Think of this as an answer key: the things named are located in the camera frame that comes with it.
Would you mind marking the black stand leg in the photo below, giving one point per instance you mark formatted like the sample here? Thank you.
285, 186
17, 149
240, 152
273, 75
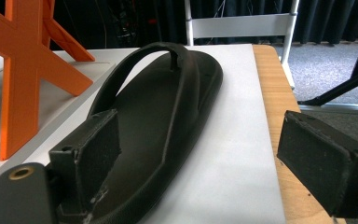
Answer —
345, 84

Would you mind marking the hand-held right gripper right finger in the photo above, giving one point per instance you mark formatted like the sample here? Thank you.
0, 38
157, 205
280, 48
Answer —
320, 168

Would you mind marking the dark curtain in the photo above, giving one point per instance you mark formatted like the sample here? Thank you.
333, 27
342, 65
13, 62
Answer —
329, 18

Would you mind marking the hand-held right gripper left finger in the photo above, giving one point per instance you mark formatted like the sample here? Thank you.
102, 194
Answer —
87, 155

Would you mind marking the white metal stand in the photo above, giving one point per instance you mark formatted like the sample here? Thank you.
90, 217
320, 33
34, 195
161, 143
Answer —
245, 28

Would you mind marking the black flip-flop sandal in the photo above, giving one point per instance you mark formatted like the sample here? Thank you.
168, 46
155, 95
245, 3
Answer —
155, 118

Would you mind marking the orange shoe rack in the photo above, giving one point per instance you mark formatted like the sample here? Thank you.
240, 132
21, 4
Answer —
28, 65

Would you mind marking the white mat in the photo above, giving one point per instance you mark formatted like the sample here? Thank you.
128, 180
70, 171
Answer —
230, 140

